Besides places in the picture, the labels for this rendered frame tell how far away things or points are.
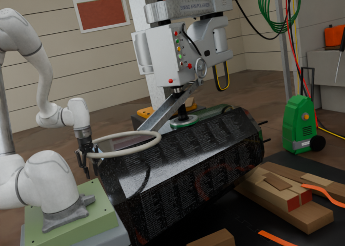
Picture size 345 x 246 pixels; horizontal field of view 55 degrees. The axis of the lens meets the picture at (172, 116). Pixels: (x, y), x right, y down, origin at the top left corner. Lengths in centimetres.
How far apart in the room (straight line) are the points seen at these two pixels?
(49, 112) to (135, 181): 69
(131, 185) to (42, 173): 87
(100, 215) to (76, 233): 11
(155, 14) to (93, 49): 616
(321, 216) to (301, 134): 132
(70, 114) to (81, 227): 66
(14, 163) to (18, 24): 54
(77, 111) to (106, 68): 667
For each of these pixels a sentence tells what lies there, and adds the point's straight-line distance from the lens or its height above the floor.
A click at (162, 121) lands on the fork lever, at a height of 94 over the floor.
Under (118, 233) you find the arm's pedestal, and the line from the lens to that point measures 135.
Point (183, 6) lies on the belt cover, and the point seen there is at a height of 164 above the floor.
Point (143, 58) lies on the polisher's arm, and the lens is 312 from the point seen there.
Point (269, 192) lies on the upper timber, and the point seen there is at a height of 19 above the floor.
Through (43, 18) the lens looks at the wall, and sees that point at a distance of 830.
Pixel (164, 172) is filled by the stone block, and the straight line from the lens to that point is 215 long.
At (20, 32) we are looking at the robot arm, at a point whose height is 161.
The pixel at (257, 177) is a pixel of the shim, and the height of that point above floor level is 21.
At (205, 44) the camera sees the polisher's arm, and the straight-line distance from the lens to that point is 259.
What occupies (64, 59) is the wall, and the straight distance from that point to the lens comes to 827.
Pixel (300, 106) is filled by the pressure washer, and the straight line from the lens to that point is 362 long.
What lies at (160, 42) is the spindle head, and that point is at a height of 144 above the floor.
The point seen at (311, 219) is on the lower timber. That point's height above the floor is 10.
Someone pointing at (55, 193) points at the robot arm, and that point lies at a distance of 135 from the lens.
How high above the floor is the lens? 149
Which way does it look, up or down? 14 degrees down
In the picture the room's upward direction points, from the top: 12 degrees counter-clockwise
